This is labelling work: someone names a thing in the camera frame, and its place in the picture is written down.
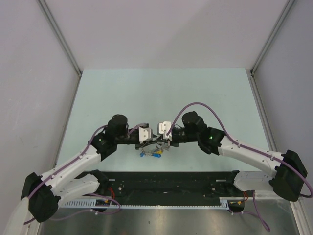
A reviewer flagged left aluminium frame post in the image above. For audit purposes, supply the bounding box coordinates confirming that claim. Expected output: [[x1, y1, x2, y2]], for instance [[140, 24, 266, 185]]
[[36, 0, 83, 75]]

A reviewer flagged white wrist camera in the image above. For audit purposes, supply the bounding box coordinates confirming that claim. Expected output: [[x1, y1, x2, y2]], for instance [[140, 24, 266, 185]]
[[157, 121, 172, 141], [138, 123, 154, 144]]

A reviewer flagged right aluminium frame post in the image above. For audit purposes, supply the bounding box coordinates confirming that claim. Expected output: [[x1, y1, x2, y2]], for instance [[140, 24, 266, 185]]
[[249, 0, 296, 74]]

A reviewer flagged white slotted cable duct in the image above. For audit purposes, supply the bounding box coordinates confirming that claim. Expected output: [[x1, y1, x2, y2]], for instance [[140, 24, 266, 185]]
[[59, 197, 245, 210]]

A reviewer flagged aluminium frame post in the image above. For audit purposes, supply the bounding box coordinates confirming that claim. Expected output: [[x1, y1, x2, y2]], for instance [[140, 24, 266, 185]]
[[249, 0, 296, 74], [36, 0, 83, 75]]

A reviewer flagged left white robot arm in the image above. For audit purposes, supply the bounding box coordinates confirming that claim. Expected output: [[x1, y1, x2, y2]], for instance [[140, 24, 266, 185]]
[[21, 114, 157, 222]]

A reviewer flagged purple cable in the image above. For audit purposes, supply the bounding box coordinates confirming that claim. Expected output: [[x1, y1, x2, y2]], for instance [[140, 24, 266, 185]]
[[23, 124, 147, 225], [167, 102, 313, 198]]

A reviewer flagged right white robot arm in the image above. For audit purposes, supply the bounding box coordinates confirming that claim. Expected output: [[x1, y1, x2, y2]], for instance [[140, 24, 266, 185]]
[[165, 111, 308, 202]]

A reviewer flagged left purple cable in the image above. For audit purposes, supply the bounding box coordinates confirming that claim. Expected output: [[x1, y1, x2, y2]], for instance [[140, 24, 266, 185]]
[[23, 124, 147, 225]]

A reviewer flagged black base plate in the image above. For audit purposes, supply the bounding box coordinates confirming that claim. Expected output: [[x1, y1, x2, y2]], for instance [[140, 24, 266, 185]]
[[76, 170, 252, 203]]

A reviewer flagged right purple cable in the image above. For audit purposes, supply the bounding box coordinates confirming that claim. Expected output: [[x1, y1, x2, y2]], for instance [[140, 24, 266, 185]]
[[167, 102, 313, 198]]

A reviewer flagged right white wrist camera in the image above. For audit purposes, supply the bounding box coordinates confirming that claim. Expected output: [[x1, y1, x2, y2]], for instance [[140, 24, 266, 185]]
[[157, 121, 172, 141]]

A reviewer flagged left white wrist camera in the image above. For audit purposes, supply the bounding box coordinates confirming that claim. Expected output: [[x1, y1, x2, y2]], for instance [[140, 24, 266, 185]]
[[138, 123, 154, 144]]

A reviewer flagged large silver keyring holder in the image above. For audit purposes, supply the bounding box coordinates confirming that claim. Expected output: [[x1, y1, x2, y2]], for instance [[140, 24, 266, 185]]
[[141, 142, 170, 156]]

